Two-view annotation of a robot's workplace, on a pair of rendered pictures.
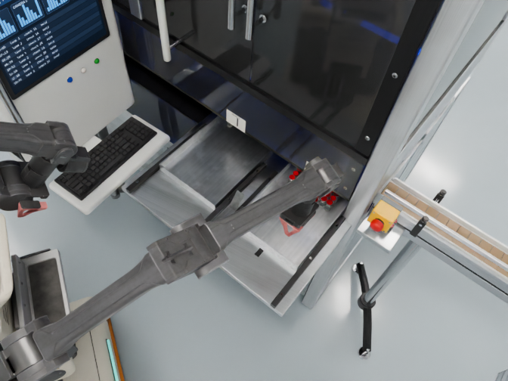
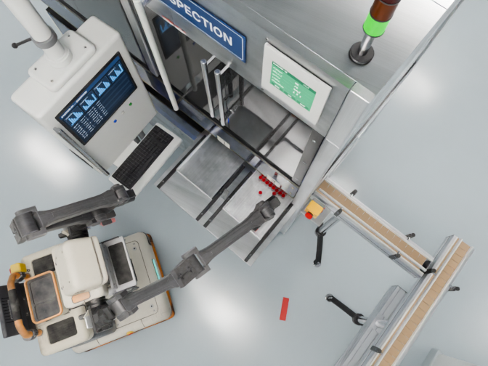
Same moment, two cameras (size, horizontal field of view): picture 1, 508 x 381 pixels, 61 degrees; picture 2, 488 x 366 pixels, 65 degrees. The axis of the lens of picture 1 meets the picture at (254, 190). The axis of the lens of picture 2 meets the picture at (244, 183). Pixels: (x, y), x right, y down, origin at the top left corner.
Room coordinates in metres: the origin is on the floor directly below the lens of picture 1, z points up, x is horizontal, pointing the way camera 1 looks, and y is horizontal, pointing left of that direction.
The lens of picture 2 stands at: (0.27, -0.11, 2.94)
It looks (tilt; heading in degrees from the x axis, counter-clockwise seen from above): 74 degrees down; 7
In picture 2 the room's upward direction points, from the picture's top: straight up
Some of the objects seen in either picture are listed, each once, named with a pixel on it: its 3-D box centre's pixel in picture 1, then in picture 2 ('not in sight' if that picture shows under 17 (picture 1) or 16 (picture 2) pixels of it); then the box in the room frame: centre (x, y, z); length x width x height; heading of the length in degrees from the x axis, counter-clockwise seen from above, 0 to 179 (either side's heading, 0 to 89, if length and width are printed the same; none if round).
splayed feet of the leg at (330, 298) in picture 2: not in sight; (356, 319); (0.20, -0.91, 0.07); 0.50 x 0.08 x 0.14; 57
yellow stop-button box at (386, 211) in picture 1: (384, 215); (314, 208); (0.73, -0.42, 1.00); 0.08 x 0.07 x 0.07; 147
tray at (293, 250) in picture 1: (294, 210); (261, 200); (0.77, -0.15, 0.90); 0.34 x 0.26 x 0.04; 147
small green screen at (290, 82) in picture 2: not in sight; (293, 86); (0.85, -0.18, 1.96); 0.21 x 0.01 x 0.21; 57
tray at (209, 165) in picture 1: (218, 157); (214, 162); (0.96, 0.14, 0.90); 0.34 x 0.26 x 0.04; 147
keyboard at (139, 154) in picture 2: (107, 154); (142, 156); (0.97, 0.57, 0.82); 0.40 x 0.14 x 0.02; 150
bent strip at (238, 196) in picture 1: (226, 210); (218, 201); (0.73, 0.08, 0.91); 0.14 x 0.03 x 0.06; 146
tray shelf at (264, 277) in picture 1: (242, 199); (229, 191); (0.80, 0.04, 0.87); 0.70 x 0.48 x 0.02; 57
